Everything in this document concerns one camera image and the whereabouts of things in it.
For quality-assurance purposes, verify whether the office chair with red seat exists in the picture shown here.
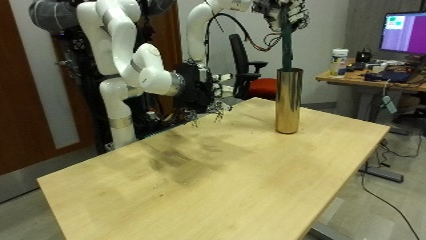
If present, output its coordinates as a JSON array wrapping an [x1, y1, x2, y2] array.
[[228, 33, 278, 101]]

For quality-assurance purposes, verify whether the black floor cable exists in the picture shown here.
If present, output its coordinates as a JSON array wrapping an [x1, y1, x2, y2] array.
[[359, 159, 422, 240]]

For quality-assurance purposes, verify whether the small black desk device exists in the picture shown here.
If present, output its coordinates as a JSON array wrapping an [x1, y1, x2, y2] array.
[[354, 46, 374, 64]]

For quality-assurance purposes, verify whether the small white box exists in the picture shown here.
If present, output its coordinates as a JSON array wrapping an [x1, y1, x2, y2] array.
[[371, 59, 403, 74]]

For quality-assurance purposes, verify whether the plain brown wooden door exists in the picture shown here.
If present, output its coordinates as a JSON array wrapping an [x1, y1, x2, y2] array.
[[164, 1, 185, 74]]

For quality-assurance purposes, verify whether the tall gold cylinder vase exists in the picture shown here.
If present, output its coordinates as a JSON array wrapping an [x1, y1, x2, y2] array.
[[274, 67, 305, 135]]

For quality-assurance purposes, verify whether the brown door with pale panel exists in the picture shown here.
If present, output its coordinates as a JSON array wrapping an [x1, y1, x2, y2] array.
[[0, 0, 97, 176]]

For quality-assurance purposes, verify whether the wooden side desk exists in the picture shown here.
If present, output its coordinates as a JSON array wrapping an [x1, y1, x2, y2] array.
[[315, 66, 426, 136]]

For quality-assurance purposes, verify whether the computer monitor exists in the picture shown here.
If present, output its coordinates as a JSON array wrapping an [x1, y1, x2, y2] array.
[[378, 11, 426, 56]]

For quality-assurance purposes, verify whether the left arm black cable bundle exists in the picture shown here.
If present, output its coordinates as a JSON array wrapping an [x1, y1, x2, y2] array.
[[204, 12, 283, 53]]

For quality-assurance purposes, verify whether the black cable under desk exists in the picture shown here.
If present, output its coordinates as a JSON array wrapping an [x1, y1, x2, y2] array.
[[375, 131, 425, 168]]

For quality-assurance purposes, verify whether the grey metal table foot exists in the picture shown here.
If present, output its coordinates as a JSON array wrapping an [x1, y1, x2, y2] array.
[[305, 221, 357, 240], [358, 165, 405, 184]]

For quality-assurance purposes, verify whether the white hanging power adapter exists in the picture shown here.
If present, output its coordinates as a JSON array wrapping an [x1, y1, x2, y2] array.
[[381, 94, 398, 115]]

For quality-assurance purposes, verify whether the dark open laptop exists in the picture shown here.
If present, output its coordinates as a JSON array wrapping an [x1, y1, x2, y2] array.
[[379, 54, 426, 84]]

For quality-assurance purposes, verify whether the white canister with blue label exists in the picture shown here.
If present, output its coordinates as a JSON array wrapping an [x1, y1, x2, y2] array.
[[329, 48, 350, 79]]

